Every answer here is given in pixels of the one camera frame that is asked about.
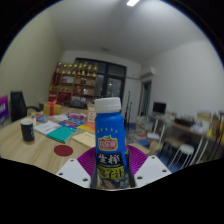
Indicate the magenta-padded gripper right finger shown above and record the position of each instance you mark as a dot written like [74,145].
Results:
[151,170]

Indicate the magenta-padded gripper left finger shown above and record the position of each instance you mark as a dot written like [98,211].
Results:
[74,171]

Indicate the blue drink bottle white cap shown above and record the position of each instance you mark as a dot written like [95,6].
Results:
[110,133]

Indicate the flat round red coaster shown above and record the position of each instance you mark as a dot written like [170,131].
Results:
[63,150]

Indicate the light wooden low stool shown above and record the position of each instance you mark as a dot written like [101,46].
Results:
[140,147]

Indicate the white round stool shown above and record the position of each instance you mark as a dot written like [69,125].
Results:
[182,150]

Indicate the teal book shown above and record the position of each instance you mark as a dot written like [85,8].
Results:
[61,134]

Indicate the orange red book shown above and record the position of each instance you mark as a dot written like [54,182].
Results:
[87,127]

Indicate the stack of books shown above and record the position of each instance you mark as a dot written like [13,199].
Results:
[143,124]

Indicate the long wooden side desk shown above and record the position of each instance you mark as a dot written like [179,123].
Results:
[186,128]

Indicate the small standing card sign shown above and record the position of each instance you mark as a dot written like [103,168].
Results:
[91,115]

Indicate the black mug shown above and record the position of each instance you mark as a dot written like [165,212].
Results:
[27,131]

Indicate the blue magazine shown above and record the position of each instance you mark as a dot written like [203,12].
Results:
[42,118]

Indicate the black computer monitor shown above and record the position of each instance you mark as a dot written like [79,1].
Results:
[159,108]

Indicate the yellow gift box red ribbon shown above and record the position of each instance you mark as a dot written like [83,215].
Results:
[52,109]

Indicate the wooden shelf unit with trophies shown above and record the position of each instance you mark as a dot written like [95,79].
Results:
[71,86]

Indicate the black office chair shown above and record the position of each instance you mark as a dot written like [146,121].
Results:
[17,106]

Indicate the ceiling tube light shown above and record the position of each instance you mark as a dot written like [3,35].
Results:
[132,2]

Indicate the white wall air conditioner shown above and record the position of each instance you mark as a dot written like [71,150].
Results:
[148,71]

